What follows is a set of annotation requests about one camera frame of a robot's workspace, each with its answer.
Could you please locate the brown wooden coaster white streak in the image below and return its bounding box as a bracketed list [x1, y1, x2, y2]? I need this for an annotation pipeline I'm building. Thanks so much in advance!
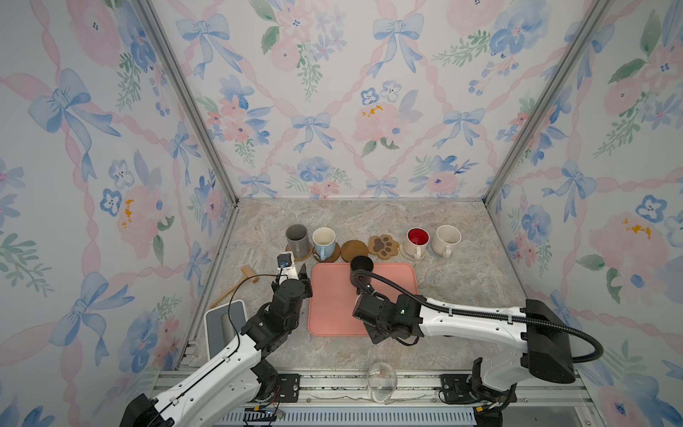
[312, 243, 341, 263]

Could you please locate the grey ceramic mug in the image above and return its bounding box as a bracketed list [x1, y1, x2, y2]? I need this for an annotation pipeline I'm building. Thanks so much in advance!
[286, 224, 311, 257]

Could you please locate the cream mug blue handle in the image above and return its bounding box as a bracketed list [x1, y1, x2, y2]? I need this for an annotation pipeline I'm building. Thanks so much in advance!
[312, 227, 336, 262]

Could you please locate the plain brown wooden coaster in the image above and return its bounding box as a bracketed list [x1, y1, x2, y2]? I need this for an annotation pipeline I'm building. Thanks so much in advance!
[341, 239, 369, 263]

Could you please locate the black ceramic mug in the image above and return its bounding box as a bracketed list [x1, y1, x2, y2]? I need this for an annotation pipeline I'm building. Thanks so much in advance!
[350, 255, 375, 295]

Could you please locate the multicolour stitched round coaster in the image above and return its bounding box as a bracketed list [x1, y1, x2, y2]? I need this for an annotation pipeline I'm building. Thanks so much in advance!
[400, 246, 426, 261]

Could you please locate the cork paw print coaster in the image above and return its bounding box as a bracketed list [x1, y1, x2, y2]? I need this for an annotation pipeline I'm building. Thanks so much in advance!
[367, 234, 400, 261]

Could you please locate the white mug red interior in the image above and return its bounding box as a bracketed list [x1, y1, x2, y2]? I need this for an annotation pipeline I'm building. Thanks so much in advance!
[402, 228, 430, 251]

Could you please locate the white speckled mug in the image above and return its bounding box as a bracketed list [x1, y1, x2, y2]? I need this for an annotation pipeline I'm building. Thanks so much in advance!
[431, 224, 462, 255]

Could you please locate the woven rattan round coaster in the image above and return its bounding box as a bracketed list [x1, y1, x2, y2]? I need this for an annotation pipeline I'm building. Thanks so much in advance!
[284, 245, 315, 263]

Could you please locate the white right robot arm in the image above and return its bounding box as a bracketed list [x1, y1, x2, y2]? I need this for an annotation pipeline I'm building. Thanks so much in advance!
[353, 293, 576, 407]

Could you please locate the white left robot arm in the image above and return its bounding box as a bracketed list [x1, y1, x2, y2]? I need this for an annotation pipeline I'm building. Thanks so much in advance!
[120, 265, 312, 427]

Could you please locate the pink rectangular tray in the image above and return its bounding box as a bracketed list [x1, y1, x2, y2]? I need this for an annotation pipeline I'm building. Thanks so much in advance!
[308, 263, 418, 337]

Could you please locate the wooden mallet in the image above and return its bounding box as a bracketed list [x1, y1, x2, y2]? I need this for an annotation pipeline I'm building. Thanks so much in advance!
[209, 265, 260, 309]

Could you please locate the clear glass dome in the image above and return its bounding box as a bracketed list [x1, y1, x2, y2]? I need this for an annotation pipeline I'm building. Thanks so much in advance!
[366, 361, 398, 404]

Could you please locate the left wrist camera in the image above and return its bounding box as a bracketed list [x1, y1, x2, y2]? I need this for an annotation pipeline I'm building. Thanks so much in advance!
[277, 252, 299, 284]

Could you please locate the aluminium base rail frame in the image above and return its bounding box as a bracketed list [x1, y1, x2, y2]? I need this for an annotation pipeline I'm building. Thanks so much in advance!
[139, 367, 607, 427]

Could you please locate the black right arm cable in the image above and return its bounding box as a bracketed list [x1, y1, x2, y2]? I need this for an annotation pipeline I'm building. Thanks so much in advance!
[350, 269, 605, 364]

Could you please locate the aluminium left corner post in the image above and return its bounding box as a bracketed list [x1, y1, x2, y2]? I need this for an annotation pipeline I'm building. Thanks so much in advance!
[132, 0, 238, 208]

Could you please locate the aluminium corner post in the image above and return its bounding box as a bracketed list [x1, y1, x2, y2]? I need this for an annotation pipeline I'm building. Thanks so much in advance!
[483, 0, 612, 208]
[132, 0, 238, 208]

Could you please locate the aluminium right corner post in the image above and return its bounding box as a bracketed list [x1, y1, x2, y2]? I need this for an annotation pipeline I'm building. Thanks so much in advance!
[483, 0, 612, 208]

